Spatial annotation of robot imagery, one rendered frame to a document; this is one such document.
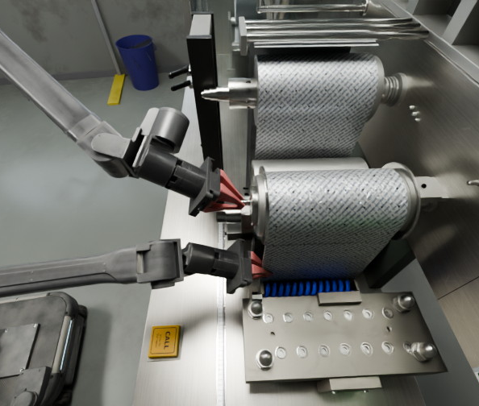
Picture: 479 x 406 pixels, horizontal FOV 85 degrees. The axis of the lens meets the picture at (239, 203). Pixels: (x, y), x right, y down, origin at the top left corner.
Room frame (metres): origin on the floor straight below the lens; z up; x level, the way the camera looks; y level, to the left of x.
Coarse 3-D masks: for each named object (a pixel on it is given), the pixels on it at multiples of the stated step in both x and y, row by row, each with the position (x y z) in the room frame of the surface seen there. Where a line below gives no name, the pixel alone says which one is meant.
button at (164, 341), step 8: (152, 328) 0.16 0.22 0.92; (160, 328) 0.16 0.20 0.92; (168, 328) 0.16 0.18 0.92; (176, 328) 0.16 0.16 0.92; (152, 336) 0.14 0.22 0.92; (160, 336) 0.14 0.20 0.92; (168, 336) 0.14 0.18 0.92; (176, 336) 0.14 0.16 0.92; (152, 344) 0.13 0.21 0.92; (160, 344) 0.13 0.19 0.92; (168, 344) 0.13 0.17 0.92; (176, 344) 0.13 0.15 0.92; (152, 352) 0.11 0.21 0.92; (160, 352) 0.11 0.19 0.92; (168, 352) 0.11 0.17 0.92; (176, 352) 0.11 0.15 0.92
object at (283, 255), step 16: (272, 256) 0.24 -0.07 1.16; (288, 256) 0.24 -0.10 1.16; (304, 256) 0.24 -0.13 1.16; (320, 256) 0.24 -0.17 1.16; (336, 256) 0.25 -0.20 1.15; (352, 256) 0.25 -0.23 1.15; (368, 256) 0.25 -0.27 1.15; (288, 272) 0.24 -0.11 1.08; (304, 272) 0.24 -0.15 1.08; (320, 272) 0.25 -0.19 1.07; (336, 272) 0.25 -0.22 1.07; (352, 272) 0.25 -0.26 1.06
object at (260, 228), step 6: (258, 180) 0.31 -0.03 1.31; (258, 186) 0.30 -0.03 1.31; (258, 192) 0.29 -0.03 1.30; (408, 192) 0.29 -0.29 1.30; (258, 198) 0.28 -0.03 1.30; (408, 198) 0.28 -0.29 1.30; (258, 204) 0.28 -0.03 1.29; (408, 204) 0.27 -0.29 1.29; (258, 210) 0.27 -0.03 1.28; (408, 210) 0.27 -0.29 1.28; (258, 216) 0.27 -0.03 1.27; (408, 216) 0.26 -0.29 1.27; (258, 222) 0.26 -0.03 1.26; (258, 228) 0.25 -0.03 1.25; (258, 234) 0.25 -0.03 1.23
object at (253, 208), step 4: (252, 188) 0.31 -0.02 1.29; (256, 188) 0.31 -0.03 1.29; (252, 192) 0.30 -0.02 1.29; (256, 192) 0.31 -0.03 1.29; (252, 196) 0.30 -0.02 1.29; (256, 196) 0.30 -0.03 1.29; (252, 200) 0.29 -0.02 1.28; (256, 200) 0.29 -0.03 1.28; (252, 204) 0.28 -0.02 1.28; (256, 204) 0.28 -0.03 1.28; (252, 208) 0.28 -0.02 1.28; (256, 208) 0.28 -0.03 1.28; (252, 212) 0.27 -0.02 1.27; (256, 212) 0.27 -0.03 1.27; (252, 216) 0.27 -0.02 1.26; (256, 216) 0.27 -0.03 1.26; (252, 220) 0.27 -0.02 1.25; (256, 220) 0.27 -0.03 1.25; (252, 224) 0.27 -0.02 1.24; (256, 224) 0.27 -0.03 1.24
